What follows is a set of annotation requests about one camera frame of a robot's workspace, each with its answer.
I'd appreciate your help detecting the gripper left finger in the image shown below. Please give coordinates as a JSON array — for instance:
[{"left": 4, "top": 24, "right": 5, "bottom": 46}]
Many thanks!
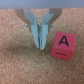
[{"left": 15, "top": 8, "right": 42, "bottom": 51}]

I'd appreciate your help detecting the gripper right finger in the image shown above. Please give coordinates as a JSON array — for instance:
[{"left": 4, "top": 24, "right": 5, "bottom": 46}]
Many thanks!
[{"left": 39, "top": 8, "right": 61, "bottom": 51}]

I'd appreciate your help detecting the pink block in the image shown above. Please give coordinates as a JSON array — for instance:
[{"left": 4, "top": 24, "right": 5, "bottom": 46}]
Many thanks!
[{"left": 51, "top": 31, "right": 77, "bottom": 61}]

